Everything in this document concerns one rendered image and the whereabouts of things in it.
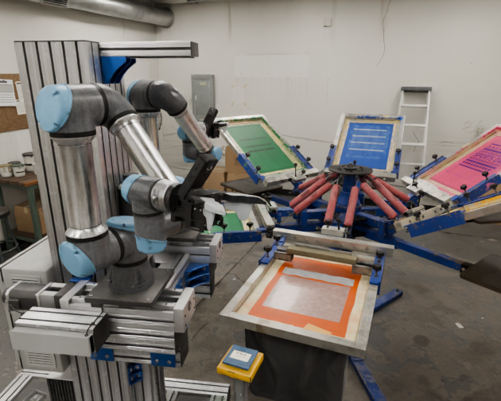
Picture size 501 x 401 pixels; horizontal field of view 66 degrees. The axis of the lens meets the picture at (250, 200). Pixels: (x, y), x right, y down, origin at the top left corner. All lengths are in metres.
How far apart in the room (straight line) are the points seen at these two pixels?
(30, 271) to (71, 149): 0.69
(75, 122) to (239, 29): 5.55
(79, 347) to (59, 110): 0.71
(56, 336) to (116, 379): 0.55
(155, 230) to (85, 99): 0.39
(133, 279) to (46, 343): 0.32
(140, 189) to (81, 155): 0.25
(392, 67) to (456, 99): 0.94
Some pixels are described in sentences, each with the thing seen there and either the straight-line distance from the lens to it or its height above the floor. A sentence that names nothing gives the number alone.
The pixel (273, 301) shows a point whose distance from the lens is 1.81.
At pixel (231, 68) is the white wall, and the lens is 6.55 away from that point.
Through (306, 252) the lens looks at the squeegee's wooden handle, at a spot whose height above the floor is 1.06.
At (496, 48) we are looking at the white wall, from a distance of 6.02.
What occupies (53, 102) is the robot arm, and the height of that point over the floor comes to 1.86.
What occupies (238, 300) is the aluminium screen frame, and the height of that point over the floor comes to 0.99.
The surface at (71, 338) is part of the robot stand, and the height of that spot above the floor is 1.16.
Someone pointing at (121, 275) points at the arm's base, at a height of 1.32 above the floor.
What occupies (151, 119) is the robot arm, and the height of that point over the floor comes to 1.74.
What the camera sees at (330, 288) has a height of 0.96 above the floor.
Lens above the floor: 1.93
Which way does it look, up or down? 18 degrees down
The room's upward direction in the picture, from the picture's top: straight up
